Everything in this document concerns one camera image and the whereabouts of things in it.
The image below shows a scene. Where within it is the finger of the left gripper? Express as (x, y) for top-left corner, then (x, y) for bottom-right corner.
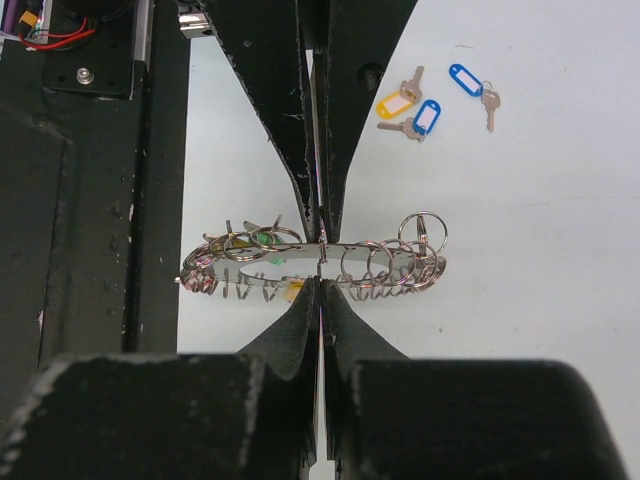
(204, 0), (318, 240)
(322, 0), (416, 243)

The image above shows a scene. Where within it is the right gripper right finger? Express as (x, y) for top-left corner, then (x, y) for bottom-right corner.
(322, 281), (627, 479)

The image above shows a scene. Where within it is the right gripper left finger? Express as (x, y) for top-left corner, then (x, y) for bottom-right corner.
(1, 280), (319, 479)

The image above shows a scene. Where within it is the yellow tag key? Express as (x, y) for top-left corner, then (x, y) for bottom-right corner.
(376, 65), (424, 120)
(283, 281), (304, 303)

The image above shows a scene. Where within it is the red tag key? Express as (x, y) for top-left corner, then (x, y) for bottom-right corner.
(179, 271), (219, 296)

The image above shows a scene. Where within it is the large metal keyring organizer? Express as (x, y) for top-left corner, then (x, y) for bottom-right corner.
(174, 211), (449, 302)

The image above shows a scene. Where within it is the green tag key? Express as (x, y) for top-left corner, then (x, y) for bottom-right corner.
(240, 216), (302, 262)

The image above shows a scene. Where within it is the blue tag key upper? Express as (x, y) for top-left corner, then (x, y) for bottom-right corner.
(448, 63), (501, 133)

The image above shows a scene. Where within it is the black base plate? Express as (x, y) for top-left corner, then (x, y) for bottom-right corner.
(0, 0), (194, 381)

